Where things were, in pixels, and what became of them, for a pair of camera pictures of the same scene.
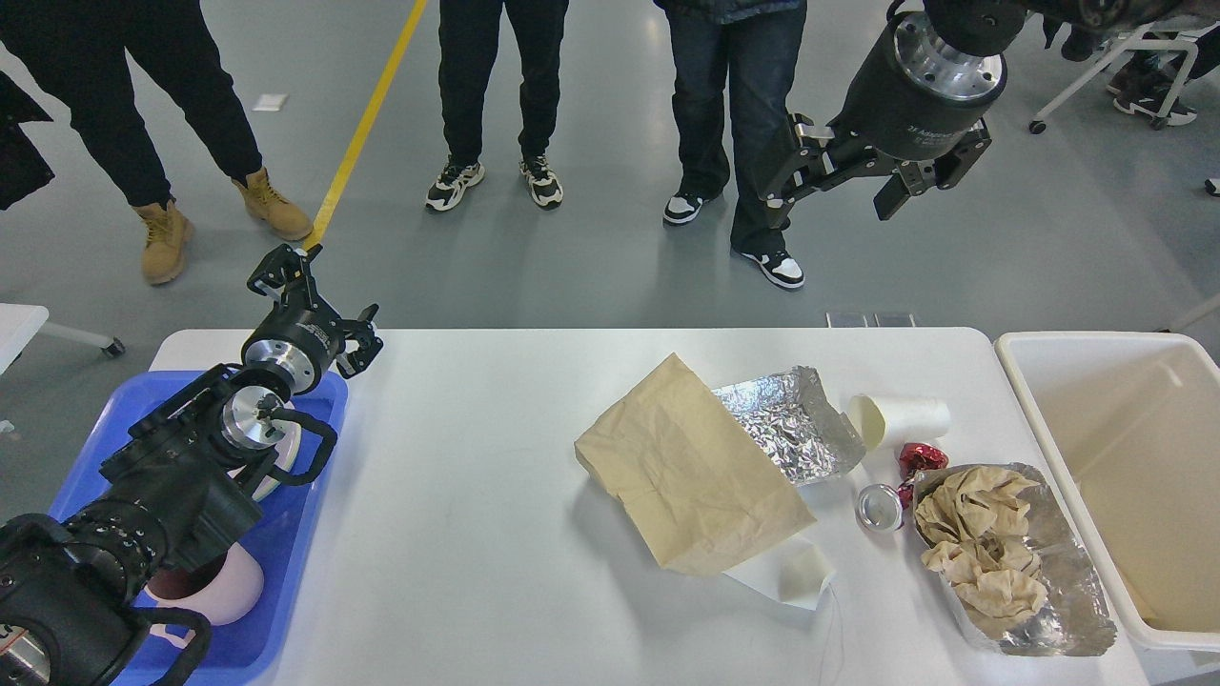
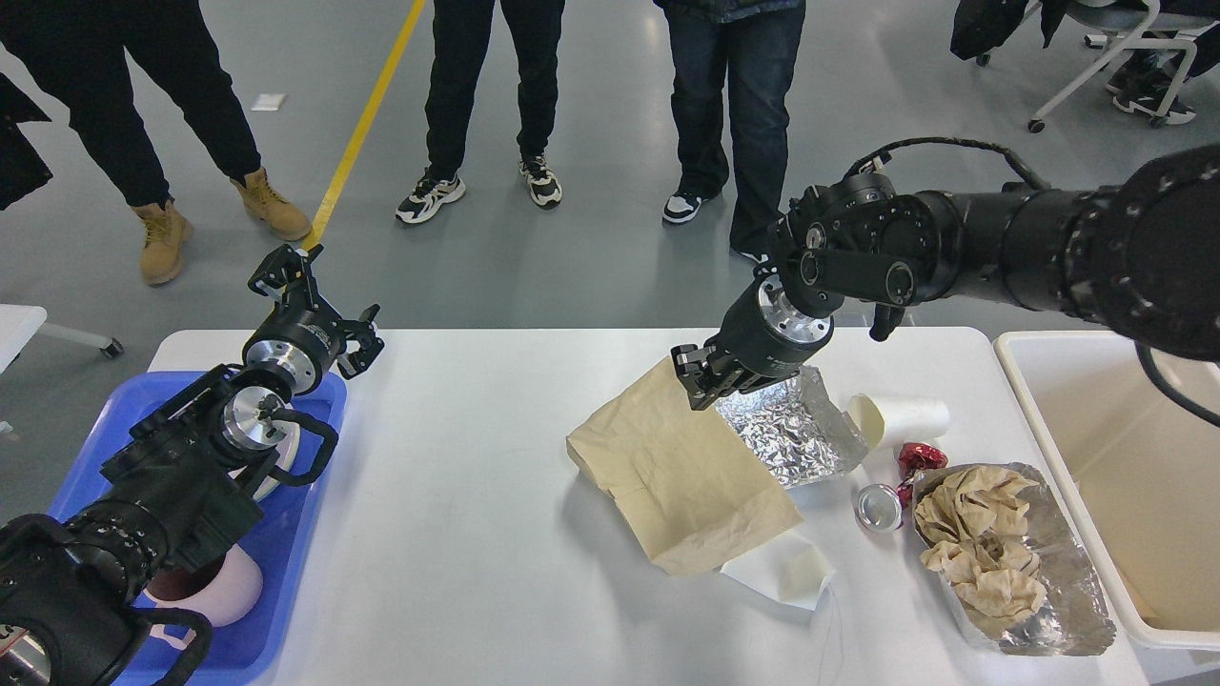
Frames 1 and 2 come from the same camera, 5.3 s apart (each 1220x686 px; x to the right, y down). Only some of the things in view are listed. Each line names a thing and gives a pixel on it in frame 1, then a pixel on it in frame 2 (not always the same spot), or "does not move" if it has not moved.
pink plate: x=288 y=453 does not move
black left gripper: x=302 y=338 does not move
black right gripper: x=912 y=96 -> x=747 y=340
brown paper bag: x=689 y=477 does not move
